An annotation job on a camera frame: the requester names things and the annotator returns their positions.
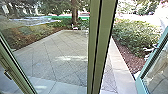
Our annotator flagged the white garden bench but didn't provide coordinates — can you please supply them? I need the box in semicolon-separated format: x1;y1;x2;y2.
71;23;90;36

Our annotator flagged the large garden tree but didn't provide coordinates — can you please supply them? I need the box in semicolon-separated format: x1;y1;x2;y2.
36;0;91;25

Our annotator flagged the green garden bush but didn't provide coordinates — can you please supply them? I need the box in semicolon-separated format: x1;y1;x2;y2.
111;18;162;58

